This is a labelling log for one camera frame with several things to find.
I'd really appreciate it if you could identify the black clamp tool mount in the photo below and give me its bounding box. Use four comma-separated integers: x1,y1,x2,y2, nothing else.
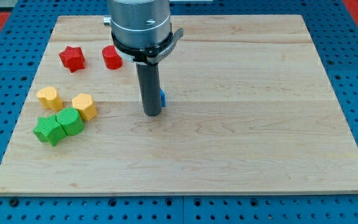
111,28,184,65

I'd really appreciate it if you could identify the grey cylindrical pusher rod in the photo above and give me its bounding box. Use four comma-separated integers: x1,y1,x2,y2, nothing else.
136,63,162,116

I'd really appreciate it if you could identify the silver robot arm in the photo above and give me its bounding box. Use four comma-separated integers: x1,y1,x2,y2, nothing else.
107,0,184,116

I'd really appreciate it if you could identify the red circle block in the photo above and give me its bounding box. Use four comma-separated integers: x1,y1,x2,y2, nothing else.
102,45,123,70

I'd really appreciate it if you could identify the red star block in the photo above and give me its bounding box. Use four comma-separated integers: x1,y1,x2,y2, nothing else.
58,46,85,73

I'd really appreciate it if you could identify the green circle block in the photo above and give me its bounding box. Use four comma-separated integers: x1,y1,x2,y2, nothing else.
57,108,85,136

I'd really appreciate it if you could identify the green star block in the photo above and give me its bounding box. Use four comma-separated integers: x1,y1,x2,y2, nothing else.
33,114,67,146

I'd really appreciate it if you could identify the blue block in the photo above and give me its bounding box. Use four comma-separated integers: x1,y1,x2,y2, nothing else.
160,89,166,108

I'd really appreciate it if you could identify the yellow hexagon block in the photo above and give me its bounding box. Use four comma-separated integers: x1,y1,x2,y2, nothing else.
71,93,98,121

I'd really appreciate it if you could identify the yellow heart block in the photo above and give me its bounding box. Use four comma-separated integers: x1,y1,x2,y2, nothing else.
36,86,63,111

